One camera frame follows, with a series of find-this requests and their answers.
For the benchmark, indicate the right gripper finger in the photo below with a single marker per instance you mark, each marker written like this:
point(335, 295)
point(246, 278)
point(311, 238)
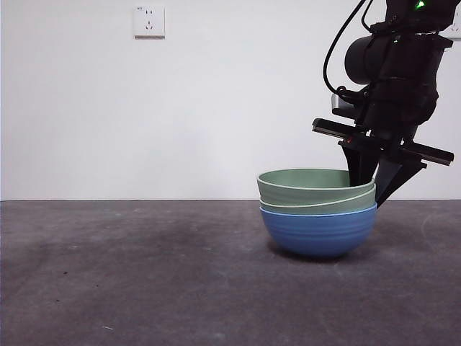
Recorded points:
point(360, 166)
point(390, 180)

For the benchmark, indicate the green ribbed bowl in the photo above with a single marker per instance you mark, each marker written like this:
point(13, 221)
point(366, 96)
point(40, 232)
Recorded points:
point(288, 194)
point(360, 205)

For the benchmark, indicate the blue ribbed bowl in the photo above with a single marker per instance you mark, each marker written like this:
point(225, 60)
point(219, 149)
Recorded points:
point(317, 234)

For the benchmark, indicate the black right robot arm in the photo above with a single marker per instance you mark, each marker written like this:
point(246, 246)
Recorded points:
point(396, 61)

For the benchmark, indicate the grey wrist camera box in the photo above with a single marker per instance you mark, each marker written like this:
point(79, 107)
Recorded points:
point(338, 102)

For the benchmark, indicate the white wall socket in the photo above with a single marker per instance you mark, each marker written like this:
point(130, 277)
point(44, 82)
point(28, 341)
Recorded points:
point(149, 21)
point(456, 32)

